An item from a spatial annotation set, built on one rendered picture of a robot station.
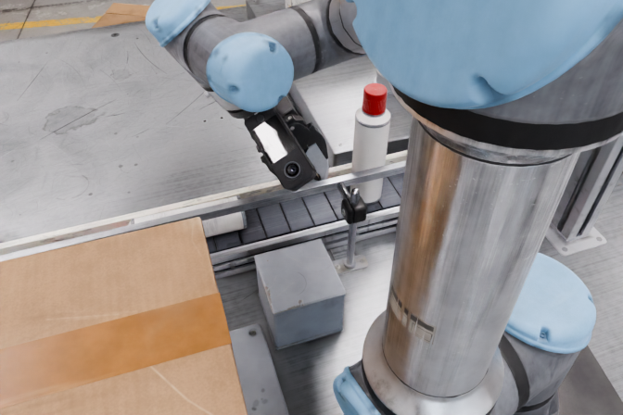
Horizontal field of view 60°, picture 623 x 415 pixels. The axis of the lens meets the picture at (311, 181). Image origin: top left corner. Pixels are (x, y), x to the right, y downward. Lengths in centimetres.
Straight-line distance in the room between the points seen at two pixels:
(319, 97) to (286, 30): 54
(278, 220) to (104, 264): 39
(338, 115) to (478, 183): 80
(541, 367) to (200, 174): 68
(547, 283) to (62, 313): 44
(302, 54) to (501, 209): 34
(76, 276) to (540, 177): 39
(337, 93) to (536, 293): 68
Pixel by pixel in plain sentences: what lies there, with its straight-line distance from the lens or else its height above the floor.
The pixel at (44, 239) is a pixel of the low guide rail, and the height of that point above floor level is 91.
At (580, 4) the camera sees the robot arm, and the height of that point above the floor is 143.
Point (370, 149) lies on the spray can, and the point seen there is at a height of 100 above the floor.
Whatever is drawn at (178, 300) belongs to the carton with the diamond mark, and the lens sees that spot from 47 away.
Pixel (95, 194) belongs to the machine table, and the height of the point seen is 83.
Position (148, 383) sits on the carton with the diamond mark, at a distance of 44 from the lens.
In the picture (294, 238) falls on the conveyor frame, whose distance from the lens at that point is 82.
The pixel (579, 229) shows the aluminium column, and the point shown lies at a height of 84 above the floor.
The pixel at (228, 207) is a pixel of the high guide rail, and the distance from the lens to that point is 76.
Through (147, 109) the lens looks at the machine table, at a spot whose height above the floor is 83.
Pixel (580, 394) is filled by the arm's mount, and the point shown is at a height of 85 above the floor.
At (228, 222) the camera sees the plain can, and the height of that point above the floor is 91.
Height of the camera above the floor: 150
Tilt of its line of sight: 43 degrees down
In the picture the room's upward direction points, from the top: straight up
